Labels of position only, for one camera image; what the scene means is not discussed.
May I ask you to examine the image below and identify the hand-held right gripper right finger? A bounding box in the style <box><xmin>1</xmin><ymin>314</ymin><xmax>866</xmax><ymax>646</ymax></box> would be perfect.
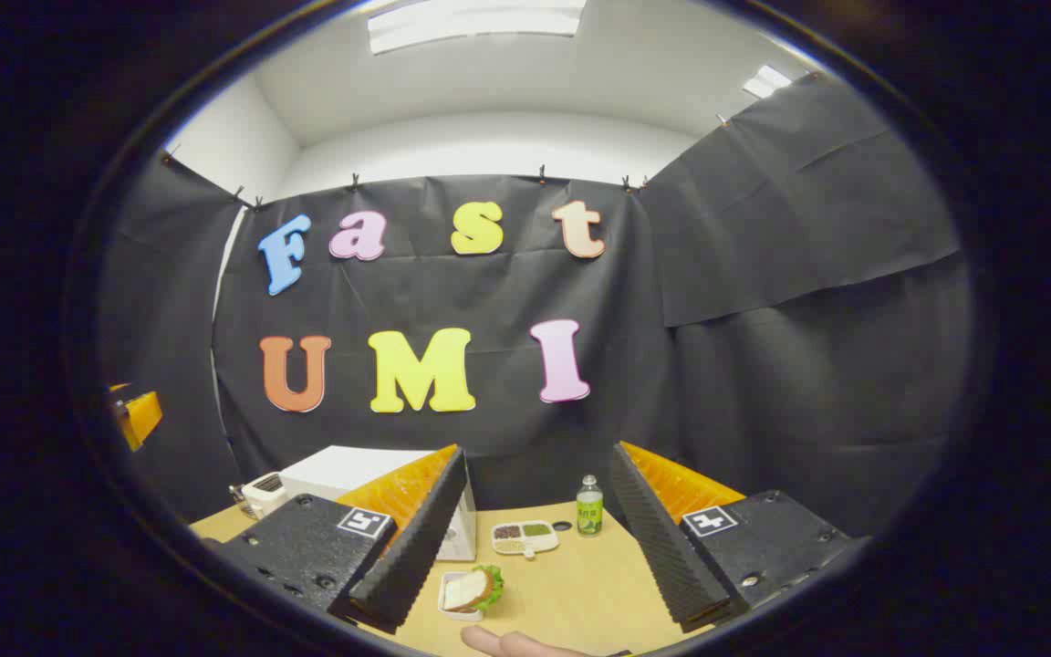
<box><xmin>610</xmin><ymin>442</ymin><xmax>864</xmax><ymax>632</ymax></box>

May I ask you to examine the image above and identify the white toaster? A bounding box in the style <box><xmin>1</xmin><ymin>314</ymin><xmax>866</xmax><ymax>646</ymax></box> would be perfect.
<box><xmin>241</xmin><ymin>472</ymin><xmax>287</xmax><ymax>519</ymax></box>

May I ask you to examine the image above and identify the large ceiling light panel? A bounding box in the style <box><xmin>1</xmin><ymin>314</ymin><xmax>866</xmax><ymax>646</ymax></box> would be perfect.
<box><xmin>368</xmin><ymin>0</ymin><xmax>586</xmax><ymax>54</ymax></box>

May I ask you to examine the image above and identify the black backdrop cloth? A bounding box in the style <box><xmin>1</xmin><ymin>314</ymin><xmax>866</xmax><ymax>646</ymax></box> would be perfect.
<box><xmin>97</xmin><ymin>73</ymin><xmax>973</xmax><ymax>539</ymax></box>

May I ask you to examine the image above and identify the white divided grain dish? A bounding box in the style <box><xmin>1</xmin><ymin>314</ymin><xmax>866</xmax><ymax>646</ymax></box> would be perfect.
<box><xmin>491</xmin><ymin>520</ymin><xmax>560</xmax><ymax>559</ymax></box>

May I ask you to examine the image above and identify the white microwave oven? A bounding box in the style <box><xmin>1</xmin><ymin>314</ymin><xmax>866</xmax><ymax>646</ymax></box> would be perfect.
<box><xmin>279</xmin><ymin>445</ymin><xmax>478</xmax><ymax>562</ymax></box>

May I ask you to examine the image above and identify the green drink bottle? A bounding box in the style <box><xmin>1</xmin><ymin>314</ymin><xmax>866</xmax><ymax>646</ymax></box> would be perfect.
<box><xmin>577</xmin><ymin>474</ymin><xmax>604</xmax><ymax>537</ymax></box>

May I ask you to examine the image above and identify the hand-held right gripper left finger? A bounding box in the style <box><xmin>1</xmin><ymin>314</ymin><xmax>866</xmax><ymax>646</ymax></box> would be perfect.
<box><xmin>206</xmin><ymin>444</ymin><xmax>469</xmax><ymax>635</ymax></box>

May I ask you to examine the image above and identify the lettuce sandwich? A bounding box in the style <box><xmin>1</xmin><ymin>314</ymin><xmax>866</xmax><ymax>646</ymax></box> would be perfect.
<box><xmin>443</xmin><ymin>564</ymin><xmax>505</xmax><ymax>614</ymax></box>

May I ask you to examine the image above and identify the small ceiling light panel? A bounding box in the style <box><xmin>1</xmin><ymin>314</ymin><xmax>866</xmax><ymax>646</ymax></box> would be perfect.
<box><xmin>743</xmin><ymin>64</ymin><xmax>793</xmax><ymax>99</ymax></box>

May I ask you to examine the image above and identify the small white rectangular dish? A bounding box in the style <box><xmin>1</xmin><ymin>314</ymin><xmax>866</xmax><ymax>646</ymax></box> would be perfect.
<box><xmin>438</xmin><ymin>572</ymin><xmax>486</xmax><ymax>623</ymax></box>

